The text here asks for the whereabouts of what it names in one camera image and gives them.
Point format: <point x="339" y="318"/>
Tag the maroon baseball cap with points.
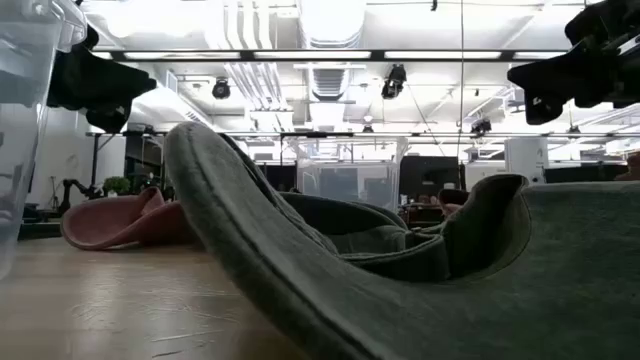
<point x="115" y="220"/>
<point x="452" y="197"/>

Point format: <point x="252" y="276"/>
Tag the clear plastic bin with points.
<point x="25" y="125"/>
<point x="350" y="180"/>

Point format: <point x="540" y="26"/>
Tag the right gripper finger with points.
<point x="542" y="110"/>
<point x="560" y="75"/>

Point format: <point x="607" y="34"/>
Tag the black background robot arm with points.
<point x="80" y="186"/>

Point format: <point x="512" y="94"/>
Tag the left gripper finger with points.
<point x="107" y="119"/>
<point x="122" y="82"/>

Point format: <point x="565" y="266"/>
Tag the silver ventilation duct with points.
<point x="332" y="22"/>

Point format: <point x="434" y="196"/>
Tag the dark green cloth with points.
<point x="575" y="225"/>

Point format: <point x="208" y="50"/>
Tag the faded green baseball cap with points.
<point x="280" y="260"/>

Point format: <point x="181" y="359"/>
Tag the black horizontal rail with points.
<point x="250" y="134"/>

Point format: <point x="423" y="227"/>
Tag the white appliance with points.
<point x="525" y="160"/>

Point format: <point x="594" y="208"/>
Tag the black ceiling spotlight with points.
<point x="221" y="88"/>
<point x="394" y="81"/>
<point x="480" y="126"/>

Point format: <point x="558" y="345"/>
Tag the black monitor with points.
<point x="427" y="175"/>

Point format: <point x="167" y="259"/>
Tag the green potted plant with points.
<point x="116" y="185"/>

